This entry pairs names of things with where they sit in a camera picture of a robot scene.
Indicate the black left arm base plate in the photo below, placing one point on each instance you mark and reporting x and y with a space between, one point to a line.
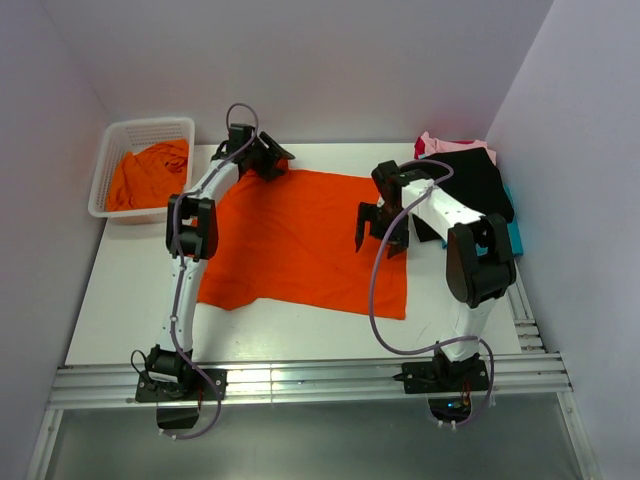
197 388

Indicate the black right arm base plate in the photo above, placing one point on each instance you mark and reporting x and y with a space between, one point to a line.
429 378

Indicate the aluminium table frame rail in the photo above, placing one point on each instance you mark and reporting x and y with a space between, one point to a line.
533 370

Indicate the black folded t-shirt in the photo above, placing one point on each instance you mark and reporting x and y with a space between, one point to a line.
476 182

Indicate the orange t-shirt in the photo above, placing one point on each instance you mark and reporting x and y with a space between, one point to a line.
293 240
149 178

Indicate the orange t-shirt in basket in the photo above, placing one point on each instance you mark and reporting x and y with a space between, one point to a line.
149 178

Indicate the teal folded t-shirt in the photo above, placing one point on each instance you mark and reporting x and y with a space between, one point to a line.
513 231

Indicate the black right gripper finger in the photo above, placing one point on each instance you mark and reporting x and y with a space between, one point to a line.
368 215
397 244

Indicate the pink folded t-shirt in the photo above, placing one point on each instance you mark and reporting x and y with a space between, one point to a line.
426 145

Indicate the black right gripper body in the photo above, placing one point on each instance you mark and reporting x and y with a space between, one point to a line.
385 216

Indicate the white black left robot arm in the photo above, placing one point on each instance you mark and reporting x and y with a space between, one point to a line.
192 239

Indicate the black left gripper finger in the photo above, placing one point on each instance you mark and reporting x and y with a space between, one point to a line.
277 151
271 172

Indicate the white plastic laundry basket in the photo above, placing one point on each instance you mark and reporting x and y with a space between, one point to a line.
135 136

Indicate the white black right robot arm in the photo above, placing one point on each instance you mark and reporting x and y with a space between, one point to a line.
479 269

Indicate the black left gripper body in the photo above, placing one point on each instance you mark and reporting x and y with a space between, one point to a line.
261 156

